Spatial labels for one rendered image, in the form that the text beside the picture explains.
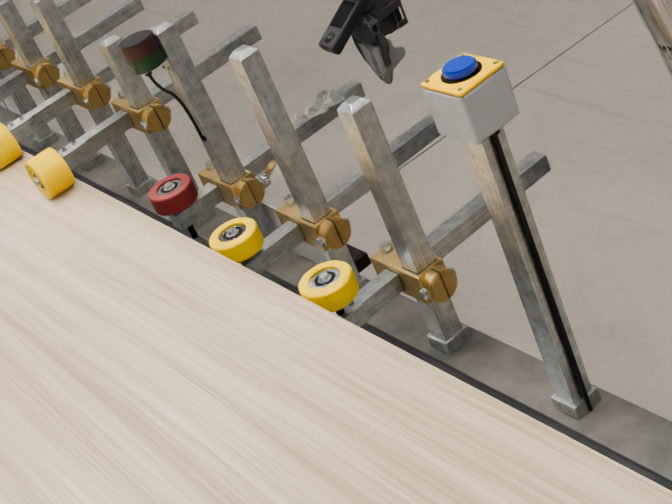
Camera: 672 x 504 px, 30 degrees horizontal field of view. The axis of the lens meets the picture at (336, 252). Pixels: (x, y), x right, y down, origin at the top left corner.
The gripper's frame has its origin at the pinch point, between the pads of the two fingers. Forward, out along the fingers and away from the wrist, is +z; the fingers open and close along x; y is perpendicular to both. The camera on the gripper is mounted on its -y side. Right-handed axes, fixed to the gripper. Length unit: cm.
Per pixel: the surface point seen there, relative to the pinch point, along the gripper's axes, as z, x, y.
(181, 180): -7.7, -0.5, -44.9
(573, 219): 83, 31, 55
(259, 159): -2.7, -1.5, -30.6
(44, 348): -7, -18, -83
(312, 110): -4.2, -1.1, -16.9
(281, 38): 83, 224, 96
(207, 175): -4.3, 1.9, -39.4
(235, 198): -2.5, -7.4, -40.2
